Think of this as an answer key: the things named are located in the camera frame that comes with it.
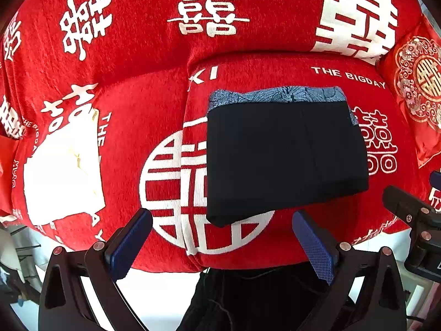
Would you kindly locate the black pants with grey lining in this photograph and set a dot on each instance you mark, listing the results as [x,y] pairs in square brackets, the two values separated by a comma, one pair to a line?
[286,158]

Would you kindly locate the red printed blanket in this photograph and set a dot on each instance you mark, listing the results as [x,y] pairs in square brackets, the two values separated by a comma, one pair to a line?
[137,76]

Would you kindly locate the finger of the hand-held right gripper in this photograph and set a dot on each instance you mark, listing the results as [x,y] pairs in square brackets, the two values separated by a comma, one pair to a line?
[408,205]
[436,189]

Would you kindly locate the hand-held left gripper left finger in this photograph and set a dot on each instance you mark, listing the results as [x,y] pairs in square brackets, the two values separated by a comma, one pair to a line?
[131,244]

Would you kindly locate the red cushion with gold pattern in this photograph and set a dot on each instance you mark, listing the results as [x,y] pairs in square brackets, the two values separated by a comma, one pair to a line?
[415,86]

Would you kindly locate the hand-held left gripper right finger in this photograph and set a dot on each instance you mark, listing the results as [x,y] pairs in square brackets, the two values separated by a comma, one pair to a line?
[313,244]

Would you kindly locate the white folded cloth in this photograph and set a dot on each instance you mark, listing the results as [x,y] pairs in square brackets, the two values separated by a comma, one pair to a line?
[63,176]

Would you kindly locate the black garment at table edge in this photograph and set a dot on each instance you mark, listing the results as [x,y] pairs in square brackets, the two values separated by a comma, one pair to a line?
[255,300]

